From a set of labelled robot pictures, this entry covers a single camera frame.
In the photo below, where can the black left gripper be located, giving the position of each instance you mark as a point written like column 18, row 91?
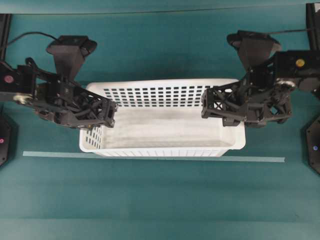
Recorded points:
column 67, row 104

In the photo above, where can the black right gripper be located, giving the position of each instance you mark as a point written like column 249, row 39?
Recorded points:
column 258, row 98

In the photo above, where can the white plastic lattice basket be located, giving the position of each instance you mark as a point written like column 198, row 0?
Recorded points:
column 160, row 118

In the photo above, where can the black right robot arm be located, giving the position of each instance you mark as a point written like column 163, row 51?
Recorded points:
column 302, row 66

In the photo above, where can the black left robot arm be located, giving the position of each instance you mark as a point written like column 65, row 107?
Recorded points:
column 16, row 83

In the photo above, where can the light teal tape strip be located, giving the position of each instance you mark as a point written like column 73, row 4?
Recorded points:
column 74, row 155

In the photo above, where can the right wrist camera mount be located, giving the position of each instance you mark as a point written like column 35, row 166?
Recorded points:
column 253, row 48

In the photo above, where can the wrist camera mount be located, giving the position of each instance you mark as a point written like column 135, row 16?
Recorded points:
column 69, row 53
column 253, row 48

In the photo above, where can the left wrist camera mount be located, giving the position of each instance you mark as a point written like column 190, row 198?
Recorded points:
column 69, row 53

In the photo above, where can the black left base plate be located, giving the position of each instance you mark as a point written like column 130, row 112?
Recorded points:
column 5, row 136

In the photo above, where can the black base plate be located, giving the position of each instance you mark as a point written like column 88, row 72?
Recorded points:
column 313, row 145
column 5, row 136

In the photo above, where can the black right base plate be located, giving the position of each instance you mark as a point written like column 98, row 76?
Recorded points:
column 313, row 145

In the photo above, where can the black right rear frame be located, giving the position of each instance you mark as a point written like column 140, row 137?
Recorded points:
column 313, row 25

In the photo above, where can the black frame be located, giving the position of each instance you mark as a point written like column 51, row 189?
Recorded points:
column 313, row 25
column 5, row 23

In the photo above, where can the black left rear frame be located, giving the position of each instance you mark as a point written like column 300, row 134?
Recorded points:
column 5, row 23

